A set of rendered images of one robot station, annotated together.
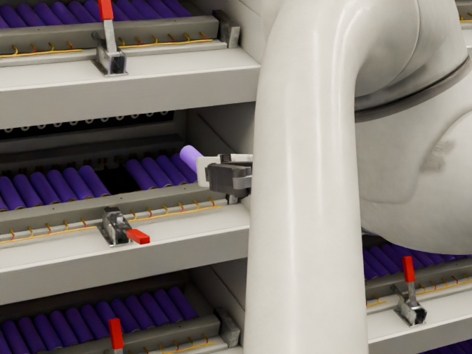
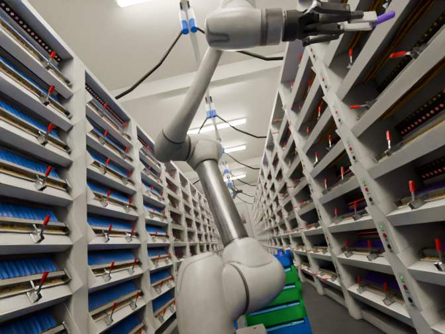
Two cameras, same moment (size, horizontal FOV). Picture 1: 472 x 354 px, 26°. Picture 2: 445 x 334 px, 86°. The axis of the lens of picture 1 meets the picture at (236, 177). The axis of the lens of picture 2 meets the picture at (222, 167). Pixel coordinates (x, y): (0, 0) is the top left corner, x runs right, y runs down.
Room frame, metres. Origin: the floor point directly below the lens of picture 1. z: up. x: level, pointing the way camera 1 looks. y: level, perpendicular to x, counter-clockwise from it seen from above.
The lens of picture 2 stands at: (0.87, -0.65, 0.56)
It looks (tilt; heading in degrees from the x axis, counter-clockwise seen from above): 18 degrees up; 121
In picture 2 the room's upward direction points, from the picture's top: 12 degrees counter-clockwise
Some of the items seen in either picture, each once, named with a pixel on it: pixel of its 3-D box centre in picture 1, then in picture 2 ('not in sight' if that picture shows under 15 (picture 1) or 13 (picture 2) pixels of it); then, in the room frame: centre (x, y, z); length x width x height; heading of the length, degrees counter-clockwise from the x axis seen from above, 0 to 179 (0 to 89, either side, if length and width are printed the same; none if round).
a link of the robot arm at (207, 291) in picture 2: not in sight; (205, 292); (0.36, -0.05, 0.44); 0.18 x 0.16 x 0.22; 69
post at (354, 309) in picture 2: not in sight; (323, 179); (0.58, 1.19, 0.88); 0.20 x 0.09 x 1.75; 30
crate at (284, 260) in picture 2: not in sight; (261, 261); (0.21, 0.64, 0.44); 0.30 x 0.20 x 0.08; 36
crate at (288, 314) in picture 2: not in sight; (271, 309); (0.21, 0.64, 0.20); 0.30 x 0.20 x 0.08; 36
